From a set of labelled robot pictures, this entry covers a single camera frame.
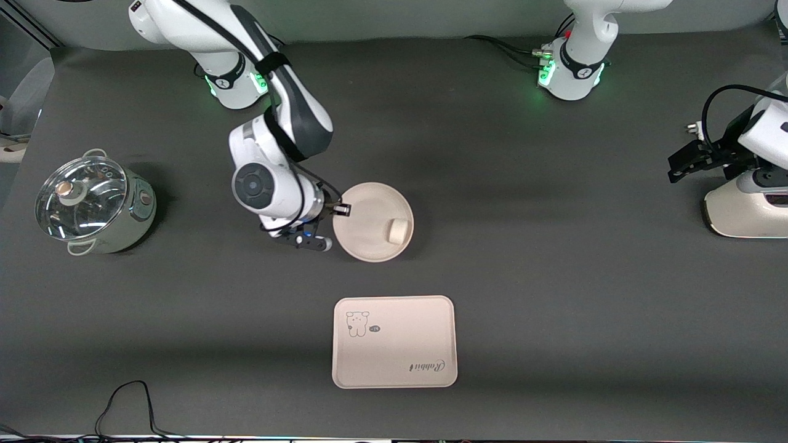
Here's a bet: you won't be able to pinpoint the cream round plate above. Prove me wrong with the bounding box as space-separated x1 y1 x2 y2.
332 182 414 263

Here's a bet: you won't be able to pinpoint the cream rectangular tray rabbit print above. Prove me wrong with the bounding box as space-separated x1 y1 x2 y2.
332 296 458 389

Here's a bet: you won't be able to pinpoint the white two-slot toaster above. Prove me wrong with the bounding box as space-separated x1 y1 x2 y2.
703 178 788 239

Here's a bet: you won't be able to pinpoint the silver cooking pot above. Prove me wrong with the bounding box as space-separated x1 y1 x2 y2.
35 149 157 256

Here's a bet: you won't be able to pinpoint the glass pot lid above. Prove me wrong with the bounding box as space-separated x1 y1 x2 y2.
35 156 128 241

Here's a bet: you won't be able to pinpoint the grey chair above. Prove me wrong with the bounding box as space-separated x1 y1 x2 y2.
0 57 56 162

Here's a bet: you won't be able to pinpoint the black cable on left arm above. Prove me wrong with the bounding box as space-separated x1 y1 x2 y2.
702 85 788 154

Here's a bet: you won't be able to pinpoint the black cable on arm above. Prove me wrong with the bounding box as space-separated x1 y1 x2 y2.
172 0 343 207
702 85 788 154

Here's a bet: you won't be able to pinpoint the black cables at left arm base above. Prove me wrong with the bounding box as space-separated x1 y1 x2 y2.
463 34 555 70

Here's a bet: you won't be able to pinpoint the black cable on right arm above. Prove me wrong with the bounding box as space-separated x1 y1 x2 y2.
172 0 343 207

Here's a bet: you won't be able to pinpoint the black cable at table edge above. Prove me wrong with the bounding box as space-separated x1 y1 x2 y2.
94 380 185 441

